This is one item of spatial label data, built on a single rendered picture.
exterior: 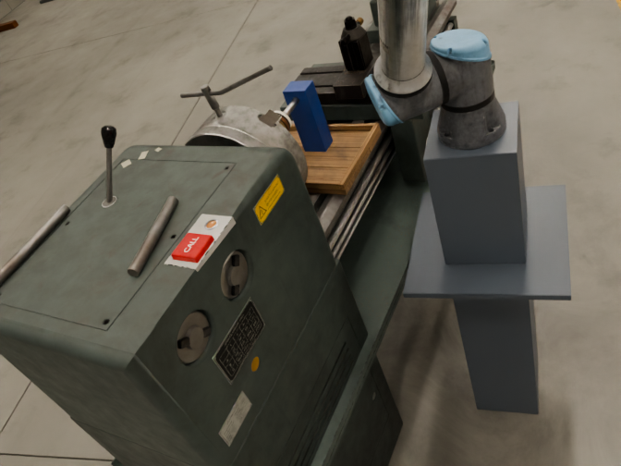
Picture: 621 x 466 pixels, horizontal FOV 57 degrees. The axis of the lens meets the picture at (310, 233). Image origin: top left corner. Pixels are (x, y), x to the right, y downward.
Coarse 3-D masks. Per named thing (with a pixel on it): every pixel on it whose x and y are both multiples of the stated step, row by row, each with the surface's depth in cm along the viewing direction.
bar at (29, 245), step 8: (64, 208) 126; (56, 216) 125; (64, 216) 127; (48, 224) 123; (56, 224) 125; (40, 232) 122; (48, 232) 123; (32, 240) 120; (40, 240) 122; (24, 248) 119; (32, 248) 120; (16, 256) 118; (24, 256) 119; (8, 264) 116; (16, 264) 117; (0, 272) 115; (8, 272) 116; (0, 280) 114
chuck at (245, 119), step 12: (228, 108) 145; (240, 108) 144; (252, 108) 144; (216, 120) 143; (228, 120) 141; (240, 120) 141; (252, 120) 141; (252, 132) 139; (264, 132) 140; (276, 132) 142; (288, 132) 144; (264, 144) 138; (276, 144) 141; (288, 144) 143; (300, 156) 147; (300, 168) 147
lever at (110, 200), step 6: (108, 150) 121; (108, 156) 122; (108, 162) 122; (108, 168) 123; (108, 174) 123; (108, 180) 124; (108, 186) 124; (108, 192) 125; (108, 198) 125; (114, 198) 126; (102, 204) 126; (108, 204) 125
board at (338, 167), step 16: (336, 128) 188; (352, 128) 185; (368, 128) 182; (336, 144) 183; (352, 144) 180; (368, 144) 176; (320, 160) 180; (336, 160) 177; (352, 160) 174; (320, 176) 173; (336, 176) 171; (352, 176) 168; (320, 192) 170; (336, 192) 167
